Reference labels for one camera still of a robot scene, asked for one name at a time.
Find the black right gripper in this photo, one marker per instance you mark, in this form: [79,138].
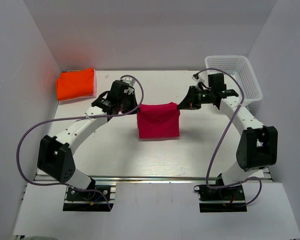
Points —
[190,102]

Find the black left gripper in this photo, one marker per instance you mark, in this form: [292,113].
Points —
[131,94]

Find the magenta t shirt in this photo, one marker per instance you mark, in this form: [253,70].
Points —
[158,121]

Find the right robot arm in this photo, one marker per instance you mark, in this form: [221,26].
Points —
[258,144]

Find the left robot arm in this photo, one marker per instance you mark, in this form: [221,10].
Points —
[56,153]

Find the folded orange t shirt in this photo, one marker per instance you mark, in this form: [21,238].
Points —
[75,84]

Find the white plastic basket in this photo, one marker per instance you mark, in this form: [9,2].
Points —
[239,67]

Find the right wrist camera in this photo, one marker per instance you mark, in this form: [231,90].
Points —
[197,78]

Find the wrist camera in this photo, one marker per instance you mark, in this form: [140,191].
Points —
[129,80]
[197,78]

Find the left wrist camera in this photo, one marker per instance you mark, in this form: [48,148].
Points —
[129,80]

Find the aluminium table rail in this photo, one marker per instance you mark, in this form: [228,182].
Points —
[46,178]

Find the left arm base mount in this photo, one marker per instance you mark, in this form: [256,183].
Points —
[100,201]

